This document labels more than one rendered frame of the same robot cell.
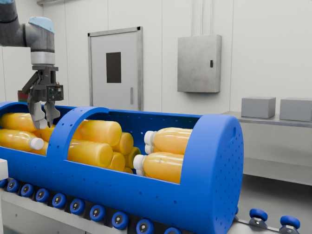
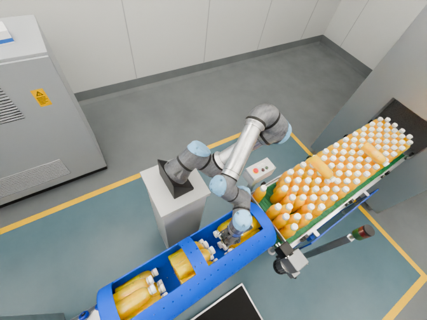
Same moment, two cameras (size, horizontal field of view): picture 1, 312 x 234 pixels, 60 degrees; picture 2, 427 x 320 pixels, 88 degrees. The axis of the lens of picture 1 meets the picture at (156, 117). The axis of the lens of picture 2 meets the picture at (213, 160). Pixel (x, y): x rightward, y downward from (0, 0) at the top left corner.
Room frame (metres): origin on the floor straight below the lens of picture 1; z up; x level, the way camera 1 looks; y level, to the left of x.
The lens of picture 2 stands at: (0.85, 0.01, 2.35)
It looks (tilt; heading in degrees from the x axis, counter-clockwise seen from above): 56 degrees down; 107
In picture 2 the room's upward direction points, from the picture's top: 13 degrees clockwise
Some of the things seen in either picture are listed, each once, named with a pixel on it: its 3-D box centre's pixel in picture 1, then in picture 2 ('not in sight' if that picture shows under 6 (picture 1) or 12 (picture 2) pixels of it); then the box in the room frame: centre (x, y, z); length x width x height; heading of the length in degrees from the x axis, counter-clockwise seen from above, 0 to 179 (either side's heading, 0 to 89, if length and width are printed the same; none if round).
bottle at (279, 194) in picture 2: not in sight; (279, 194); (1.12, 0.88, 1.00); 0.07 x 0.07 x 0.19
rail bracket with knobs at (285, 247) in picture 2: not in sight; (283, 249); (1.27, 0.56, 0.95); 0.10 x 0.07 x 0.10; 150
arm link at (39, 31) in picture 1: (41, 35); (240, 221); (0.92, 0.38, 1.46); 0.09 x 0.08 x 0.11; 110
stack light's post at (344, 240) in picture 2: not in sight; (307, 254); (1.58, 0.77, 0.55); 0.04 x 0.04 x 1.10; 60
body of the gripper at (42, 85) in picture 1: (46, 84); (231, 233); (0.92, 0.37, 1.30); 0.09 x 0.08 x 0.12; 60
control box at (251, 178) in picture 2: not in sight; (258, 171); (0.93, 0.94, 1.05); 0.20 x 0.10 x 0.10; 60
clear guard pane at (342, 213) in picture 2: not in sight; (328, 224); (1.62, 1.03, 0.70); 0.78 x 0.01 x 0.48; 60
